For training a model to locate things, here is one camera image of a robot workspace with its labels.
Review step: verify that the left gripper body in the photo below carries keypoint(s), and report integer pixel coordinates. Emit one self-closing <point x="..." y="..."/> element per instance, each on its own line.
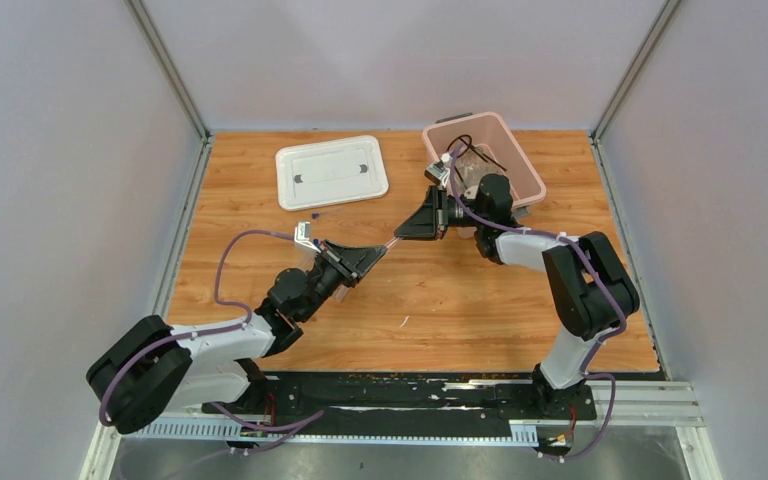
<point x="329" y="275"/>

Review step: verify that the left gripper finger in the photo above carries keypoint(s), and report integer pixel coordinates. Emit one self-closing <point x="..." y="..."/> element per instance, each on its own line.
<point x="348" y="255"/>
<point x="355" y="273"/>

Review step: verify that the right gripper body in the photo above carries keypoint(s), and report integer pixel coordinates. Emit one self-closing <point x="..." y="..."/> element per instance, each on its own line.
<point x="457" y="216"/>

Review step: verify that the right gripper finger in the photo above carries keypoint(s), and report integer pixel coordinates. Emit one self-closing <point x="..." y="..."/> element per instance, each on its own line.
<point x="410" y="230"/>
<point x="432" y="213"/>

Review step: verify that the clear test tube rack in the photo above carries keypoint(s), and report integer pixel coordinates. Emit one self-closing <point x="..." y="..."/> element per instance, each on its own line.
<point x="340" y="293"/>

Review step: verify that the black metal tripod stand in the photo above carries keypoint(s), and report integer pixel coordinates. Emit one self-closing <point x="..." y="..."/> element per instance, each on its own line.
<point x="463" y="145"/>

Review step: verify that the white plastic lid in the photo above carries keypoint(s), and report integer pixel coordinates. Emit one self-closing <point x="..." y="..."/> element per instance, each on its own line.
<point x="330" y="173"/>

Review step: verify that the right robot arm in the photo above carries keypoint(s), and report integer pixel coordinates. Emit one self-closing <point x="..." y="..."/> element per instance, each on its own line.
<point x="592" y="291"/>

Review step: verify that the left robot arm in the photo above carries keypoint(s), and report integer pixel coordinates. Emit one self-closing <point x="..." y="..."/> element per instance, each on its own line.
<point x="155" y="366"/>

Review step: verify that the pink plastic bin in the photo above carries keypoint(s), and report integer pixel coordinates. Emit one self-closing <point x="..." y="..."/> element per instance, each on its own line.
<point x="484" y="144"/>

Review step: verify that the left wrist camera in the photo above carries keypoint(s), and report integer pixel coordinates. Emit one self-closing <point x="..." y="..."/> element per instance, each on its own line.
<point x="303" y="239"/>

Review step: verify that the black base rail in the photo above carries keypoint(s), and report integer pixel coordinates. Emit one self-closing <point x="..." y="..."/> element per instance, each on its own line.
<point x="409" y="404"/>

